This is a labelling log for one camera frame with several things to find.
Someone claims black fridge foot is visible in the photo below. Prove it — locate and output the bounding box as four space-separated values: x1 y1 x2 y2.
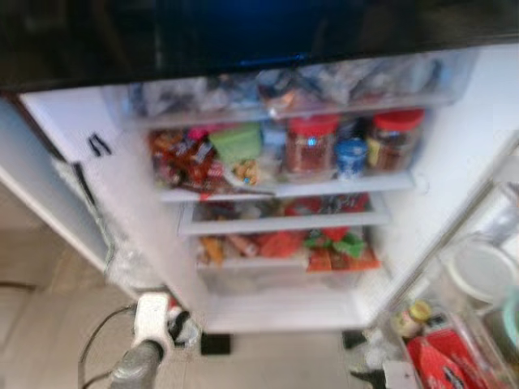
342 331 366 349
200 332 232 355

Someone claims clear fridge door bin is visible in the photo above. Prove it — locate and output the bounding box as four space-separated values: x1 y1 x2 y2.
389 186 519 389

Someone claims narrow clear fridge drawer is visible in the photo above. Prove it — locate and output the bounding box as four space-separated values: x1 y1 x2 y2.
178 193 390 236

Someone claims white fridge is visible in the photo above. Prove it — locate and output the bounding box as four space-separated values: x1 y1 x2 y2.
0 0 519 335

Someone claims wide clear fridge drawer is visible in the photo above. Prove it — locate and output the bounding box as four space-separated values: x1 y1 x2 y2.
126 53 475 122

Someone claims small yellow lid jar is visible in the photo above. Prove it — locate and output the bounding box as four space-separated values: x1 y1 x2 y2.
395 301 432 340

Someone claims large red packet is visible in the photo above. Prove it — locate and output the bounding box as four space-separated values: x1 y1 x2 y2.
405 328 495 389

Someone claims brown snack packet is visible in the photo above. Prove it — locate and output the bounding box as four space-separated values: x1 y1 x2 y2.
199 235 260 264

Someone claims orange snack packet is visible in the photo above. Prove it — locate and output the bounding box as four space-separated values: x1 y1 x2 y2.
308 246 380 272

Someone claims small red snack packet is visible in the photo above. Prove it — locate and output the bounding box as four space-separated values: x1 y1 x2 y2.
259 231 305 259

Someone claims green snack packet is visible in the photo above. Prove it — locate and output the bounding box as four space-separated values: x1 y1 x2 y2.
304 229 367 259

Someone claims teal plastic container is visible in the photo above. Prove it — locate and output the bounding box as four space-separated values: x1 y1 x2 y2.
501 292 519 349

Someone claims white round lidded tub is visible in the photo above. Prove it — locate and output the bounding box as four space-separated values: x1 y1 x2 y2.
444 239 518 305

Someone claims red snack packets pile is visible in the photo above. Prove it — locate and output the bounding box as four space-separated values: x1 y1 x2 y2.
148 130 224 195

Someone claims white bowl with food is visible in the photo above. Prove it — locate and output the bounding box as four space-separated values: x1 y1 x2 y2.
223 158 277 195

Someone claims green plastic container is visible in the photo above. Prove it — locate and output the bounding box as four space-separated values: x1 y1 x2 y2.
209 123 264 165

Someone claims black clip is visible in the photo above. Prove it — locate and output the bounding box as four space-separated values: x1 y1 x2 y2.
88 134 113 156

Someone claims red lid clear jar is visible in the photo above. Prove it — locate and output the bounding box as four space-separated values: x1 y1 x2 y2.
284 115 340 179
369 109 424 173

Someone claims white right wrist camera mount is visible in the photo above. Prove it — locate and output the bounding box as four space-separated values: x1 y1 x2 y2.
385 361 419 389

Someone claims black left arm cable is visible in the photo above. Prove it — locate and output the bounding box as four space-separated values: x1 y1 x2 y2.
79 304 139 389

